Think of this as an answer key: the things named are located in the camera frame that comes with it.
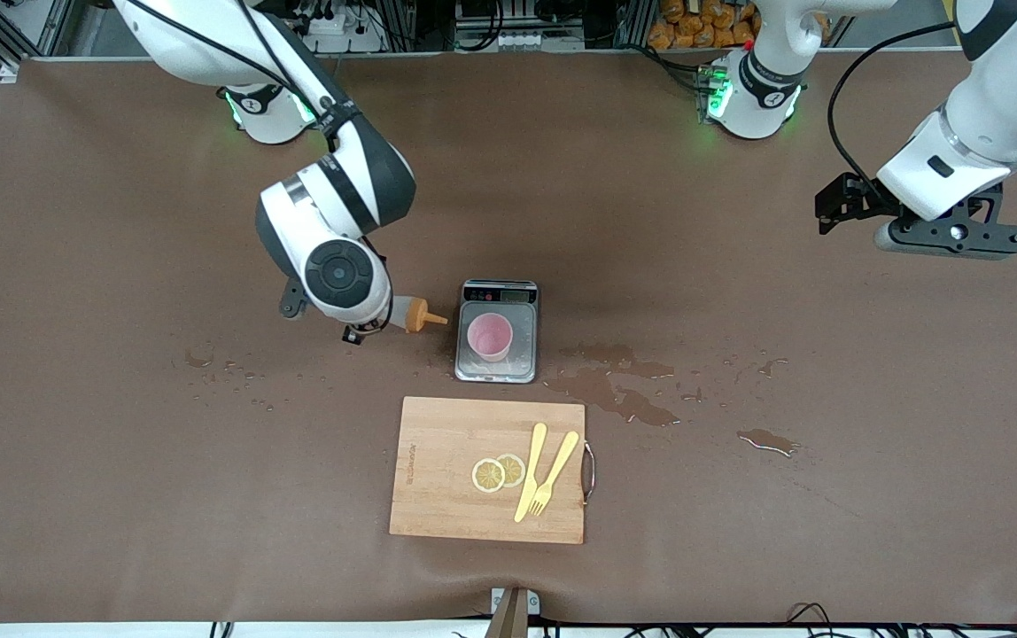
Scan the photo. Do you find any translucent squeeze bottle orange cap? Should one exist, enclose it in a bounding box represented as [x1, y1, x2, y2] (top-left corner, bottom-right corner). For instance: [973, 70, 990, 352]
[384, 297, 449, 334]

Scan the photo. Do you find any pink cup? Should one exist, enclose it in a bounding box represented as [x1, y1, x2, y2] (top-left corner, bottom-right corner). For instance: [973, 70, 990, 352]
[467, 313, 514, 362]

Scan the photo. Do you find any wooden cutting board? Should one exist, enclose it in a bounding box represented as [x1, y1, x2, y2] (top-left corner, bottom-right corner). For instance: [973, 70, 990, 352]
[389, 396, 596, 545]

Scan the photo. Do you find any silver digital kitchen scale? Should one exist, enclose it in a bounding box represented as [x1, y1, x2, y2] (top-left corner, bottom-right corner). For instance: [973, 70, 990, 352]
[454, 279, 540, 384]

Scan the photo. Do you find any yellow plastic knife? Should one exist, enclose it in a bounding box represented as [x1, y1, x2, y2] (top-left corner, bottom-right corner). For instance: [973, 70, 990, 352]
[514, 423, 548, 524]

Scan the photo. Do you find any orange snack pile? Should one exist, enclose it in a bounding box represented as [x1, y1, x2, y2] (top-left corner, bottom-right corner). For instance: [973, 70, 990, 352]
[648, 0, 762, 50]

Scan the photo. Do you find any yellow plastic fork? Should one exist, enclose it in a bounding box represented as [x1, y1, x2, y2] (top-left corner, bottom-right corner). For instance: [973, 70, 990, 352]
[530, 431, 580, 517]

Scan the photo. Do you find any large brown liquid puddle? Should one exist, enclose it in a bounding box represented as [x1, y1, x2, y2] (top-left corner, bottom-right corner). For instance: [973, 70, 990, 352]
[544, 344, 682, 428]

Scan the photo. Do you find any white power strip with plugs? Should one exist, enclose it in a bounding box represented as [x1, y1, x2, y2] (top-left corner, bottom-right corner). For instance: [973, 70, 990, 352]
[296, 0, 385, 54]

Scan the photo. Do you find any black equipment rack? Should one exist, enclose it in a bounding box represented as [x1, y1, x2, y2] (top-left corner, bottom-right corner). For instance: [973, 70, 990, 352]
[402, 0, 651, 50]

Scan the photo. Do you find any brown table cover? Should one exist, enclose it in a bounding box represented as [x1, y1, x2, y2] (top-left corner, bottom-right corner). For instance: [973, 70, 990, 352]
[0, 49, 1017, 626]

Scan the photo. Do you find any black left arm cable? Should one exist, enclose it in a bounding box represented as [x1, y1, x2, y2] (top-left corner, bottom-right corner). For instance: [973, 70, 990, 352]
[827, 19, 961, 200]

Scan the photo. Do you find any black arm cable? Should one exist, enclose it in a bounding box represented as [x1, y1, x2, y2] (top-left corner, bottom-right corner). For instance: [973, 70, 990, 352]
[827, 19, 961, 200]
[128, 0, 359, 134]

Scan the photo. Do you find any grey metal bracket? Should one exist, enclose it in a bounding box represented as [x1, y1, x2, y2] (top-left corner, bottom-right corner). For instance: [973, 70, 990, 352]
[491, 587, 541, 617]

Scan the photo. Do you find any brown stand post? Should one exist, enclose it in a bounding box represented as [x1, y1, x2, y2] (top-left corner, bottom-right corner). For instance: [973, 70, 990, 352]
[485, 589, 532, 638]

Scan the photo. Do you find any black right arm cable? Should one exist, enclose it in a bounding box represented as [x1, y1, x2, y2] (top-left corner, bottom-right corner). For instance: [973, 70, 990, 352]
[128, 0, 359, 134]

